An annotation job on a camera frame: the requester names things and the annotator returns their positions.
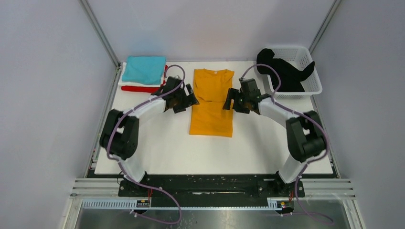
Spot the aluminium frame rail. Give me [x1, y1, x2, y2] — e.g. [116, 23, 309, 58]
[79, 0, 120, 178]
[309, 0, 342, 54]

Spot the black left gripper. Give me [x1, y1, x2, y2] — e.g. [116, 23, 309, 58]
[173, 84, 198, 114]

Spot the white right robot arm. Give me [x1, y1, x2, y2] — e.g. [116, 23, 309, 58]
[223, 79, 329, 197]

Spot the yellow t-shirt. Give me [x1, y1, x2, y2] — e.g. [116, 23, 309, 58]
[189, 69, 234, 137]

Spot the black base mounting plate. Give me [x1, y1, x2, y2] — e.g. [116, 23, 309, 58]
[117, 173, 306, 199]

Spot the folded turquoise t-shirt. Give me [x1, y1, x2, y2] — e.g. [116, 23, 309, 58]
[121, 56, 166, 85]

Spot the aluminium frame rail right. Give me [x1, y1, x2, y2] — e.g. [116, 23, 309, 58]
[309, 0, 342, 54]

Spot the folded red t-shirt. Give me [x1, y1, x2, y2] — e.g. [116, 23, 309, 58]
[118, 84, 165, 94]

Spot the folded white t-shirt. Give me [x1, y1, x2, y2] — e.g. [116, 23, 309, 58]
[118, 62, 166, 87]

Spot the aluminium frame rail left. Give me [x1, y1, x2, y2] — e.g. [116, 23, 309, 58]
[79, 0, 120, 178]

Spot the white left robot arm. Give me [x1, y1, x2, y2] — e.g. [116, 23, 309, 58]
[99, 76, 199, 196]

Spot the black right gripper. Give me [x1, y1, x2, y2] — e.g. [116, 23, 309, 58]
[223, 88, 250, 115]

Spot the white slotted cable duct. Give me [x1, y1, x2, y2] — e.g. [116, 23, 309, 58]
[81, 198, 295, 211]

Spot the black t-shirt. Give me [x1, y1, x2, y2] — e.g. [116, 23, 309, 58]
[256, 48, 315, 93]

